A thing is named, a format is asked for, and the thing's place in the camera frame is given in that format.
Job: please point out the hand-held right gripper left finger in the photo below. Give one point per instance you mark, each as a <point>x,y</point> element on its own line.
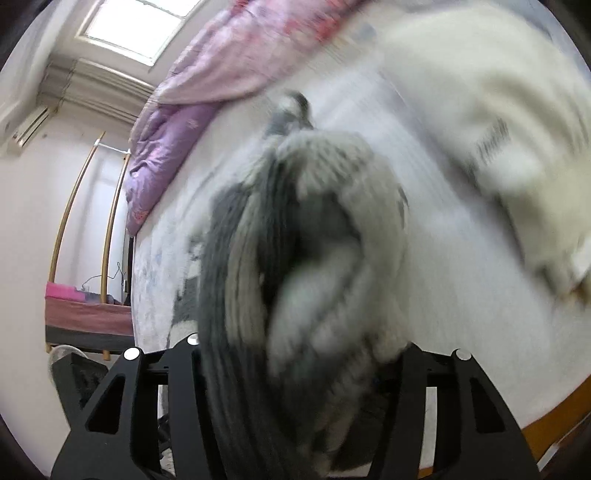
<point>182,369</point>

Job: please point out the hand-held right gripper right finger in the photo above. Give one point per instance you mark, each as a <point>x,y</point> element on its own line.
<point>415,378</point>

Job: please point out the grey white checkered cardigan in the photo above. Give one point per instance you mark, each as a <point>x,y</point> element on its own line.
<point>300,230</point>

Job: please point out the white standing fan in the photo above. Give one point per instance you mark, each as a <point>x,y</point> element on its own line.
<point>78,374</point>

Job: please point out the pink grey striped towel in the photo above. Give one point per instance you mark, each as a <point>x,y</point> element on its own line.
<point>87,318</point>

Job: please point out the bright pink cloth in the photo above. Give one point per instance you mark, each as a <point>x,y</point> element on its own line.
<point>62,290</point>

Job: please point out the wooden ballet barre stand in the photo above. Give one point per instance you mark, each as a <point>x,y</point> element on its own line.
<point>69,207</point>

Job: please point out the purple floral quilt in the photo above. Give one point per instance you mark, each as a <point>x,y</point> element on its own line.
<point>184,129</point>

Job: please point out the grey beige striped curtain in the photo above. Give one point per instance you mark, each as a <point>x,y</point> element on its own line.
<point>101,87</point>

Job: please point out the folded white sweatshirt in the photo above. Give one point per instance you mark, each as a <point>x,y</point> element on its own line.
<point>485,92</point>

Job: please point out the white framed window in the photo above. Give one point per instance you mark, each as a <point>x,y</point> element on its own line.
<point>134,27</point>

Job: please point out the white wall air conditioner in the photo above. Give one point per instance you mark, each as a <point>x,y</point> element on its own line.
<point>30,127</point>

